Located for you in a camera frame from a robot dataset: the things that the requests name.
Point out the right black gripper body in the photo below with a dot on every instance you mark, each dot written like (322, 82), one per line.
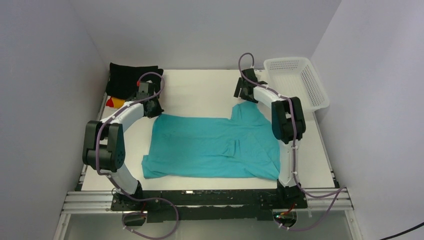
(241, 91)

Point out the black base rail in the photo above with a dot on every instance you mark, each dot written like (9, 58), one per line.
(168, 205)

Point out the white plastic basket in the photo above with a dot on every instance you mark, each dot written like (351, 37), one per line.
(296, 77)

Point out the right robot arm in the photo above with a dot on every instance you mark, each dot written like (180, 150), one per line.
(288, 126)

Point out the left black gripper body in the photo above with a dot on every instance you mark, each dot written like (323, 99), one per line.
(154, 108)

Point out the turquoise t-shirt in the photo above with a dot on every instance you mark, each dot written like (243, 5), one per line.
(242, 146)

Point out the folded black t-shirt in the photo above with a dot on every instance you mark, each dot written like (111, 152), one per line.
(123, 79)

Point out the folded yellow t-shirt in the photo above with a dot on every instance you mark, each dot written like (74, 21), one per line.
(118, 103)

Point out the aluminium frame rail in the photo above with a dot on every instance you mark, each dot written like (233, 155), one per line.
(82, 203)

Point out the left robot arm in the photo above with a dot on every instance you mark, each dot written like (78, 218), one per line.
(104, 141)

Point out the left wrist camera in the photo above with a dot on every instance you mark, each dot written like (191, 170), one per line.
(144, 81)

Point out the folded red t-shirt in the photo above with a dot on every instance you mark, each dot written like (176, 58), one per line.
(110, 103)

